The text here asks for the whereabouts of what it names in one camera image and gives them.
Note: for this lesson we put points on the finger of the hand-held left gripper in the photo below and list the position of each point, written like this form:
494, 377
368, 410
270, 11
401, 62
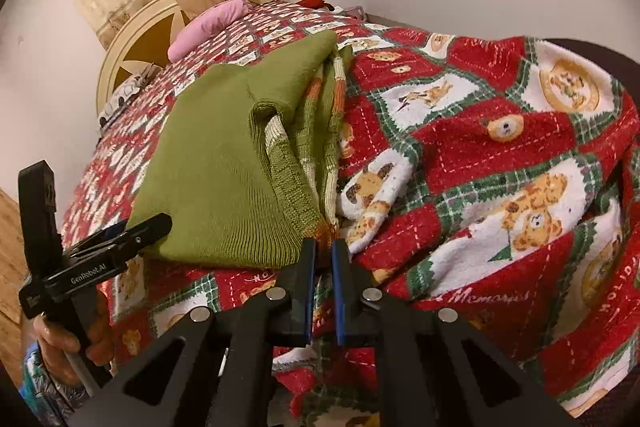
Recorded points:
150, 229
107, 231

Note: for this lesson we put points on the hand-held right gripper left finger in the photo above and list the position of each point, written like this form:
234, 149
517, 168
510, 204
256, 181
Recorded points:
311, 287

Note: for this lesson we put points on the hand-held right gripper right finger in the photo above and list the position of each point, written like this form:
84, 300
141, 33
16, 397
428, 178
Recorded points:
340, 287

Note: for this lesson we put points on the green knit sweater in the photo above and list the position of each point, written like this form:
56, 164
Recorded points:
215, 157

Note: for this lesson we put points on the person's left forearm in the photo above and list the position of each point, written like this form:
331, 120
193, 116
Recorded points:
40, 389

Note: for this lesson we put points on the person's left hand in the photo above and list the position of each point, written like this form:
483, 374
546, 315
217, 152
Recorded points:
52, 347

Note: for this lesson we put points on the wooden panel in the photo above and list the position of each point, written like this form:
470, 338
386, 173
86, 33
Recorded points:
12, 257

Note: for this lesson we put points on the grey patterned pillow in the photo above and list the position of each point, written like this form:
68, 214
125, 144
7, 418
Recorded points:
125, 97

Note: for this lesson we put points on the cream headboard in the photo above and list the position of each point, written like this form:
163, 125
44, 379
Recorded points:
120, 57

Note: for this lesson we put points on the red printed blanket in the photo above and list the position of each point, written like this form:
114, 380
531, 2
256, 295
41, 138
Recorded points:
475, 147

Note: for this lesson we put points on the pink pillow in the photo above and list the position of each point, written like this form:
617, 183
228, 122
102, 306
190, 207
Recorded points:
205, 27

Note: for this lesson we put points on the red cloth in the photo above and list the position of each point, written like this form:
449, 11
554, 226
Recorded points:
312, 2

